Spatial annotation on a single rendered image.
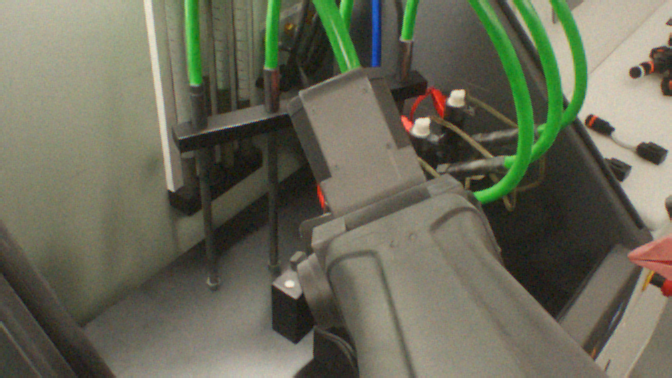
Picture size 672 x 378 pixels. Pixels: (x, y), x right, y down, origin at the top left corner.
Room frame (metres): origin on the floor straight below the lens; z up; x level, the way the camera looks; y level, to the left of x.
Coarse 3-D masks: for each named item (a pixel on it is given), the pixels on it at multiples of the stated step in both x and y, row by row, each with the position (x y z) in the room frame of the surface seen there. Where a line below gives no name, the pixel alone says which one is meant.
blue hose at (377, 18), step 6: (372, 0) 0.92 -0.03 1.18; (378, 0) 0.91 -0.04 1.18; (372, 6) 0.92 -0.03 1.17; (378, 6) 0.91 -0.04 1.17; (372, 12) 0.92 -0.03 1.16; (378, 12) 0.91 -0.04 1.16; (378, 18) 0.91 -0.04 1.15; (378, 24) 0.91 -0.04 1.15; (378, 30) 0.91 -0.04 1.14; (372, 36) 0.92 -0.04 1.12; (378, 36) 0.91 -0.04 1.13; (372, 42) 0.91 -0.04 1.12; (378, 42) 0.91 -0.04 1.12; (372, 48) 0.91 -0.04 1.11; (378, 48) 0.91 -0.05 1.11; (372, 54) 0.91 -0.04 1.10; (378, 54) 0.91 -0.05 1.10; (372, 60) 0.91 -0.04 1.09; (378, 60) 0.91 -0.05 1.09; (372, 66) 0.91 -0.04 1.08; (378, 66) 0.91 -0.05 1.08
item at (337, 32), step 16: (192, 0) 0.71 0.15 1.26; (320, 0) 0.48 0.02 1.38; (192, 16) 0.72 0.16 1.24; (320, 16) 0.48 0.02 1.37; (336, 16) 0.48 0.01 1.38; (192, 32) 0.72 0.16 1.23; (336, 32) 0.47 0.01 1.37; (192, 48) 0.72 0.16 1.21; (336, 48) 0.46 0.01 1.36; (352, 48) 0.46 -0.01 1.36; (192, 64) 0.72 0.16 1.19; (352, 64) 0.45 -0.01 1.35; (192, 80) 0.72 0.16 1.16
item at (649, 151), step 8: (592, 120) 0.94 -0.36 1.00; (600, 120) 0.94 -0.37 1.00; (592, 128) 0.94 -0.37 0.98; (600, 128) 0.93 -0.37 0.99; (608, 128) 0.92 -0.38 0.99; (616, 136) 0.92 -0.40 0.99; (624, 144) 0.90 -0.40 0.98; (640, 144) 0.89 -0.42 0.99; (648, 144) 0.88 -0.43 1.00; (656, 144) 0.88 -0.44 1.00; (640, 152) 0.88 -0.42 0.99; (648, 152) 0.87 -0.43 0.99; (656, 152) 0.87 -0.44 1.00; (664, 152) 0.87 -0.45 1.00; (648, 160) 0.87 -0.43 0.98; (656, 160) 0.86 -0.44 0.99; (664, 160) 0.87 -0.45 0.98
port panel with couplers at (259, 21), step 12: (252, 0) 0.92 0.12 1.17; (264, 0) 0.93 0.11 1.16; (288, 0) 0.97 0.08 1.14; (300, 0) 0.99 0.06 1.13; (252, 12) 0.92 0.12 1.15; (264, 12) 0.93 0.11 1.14; (288, 12) 0.97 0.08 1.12; (300, 12) 0.99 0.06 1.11; (312, 12) 1.01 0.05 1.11; (252, 24) 0.92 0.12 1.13; (264, 24) 0.93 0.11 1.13; (288, 24) 0.97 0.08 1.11; (252, 36) 0.92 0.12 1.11; (264, 36) 0.93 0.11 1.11; (288, 36) 0.97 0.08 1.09; (264, 48) 0.93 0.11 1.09; (300, 48) 0.99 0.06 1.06; (264, 60) 0.93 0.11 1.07
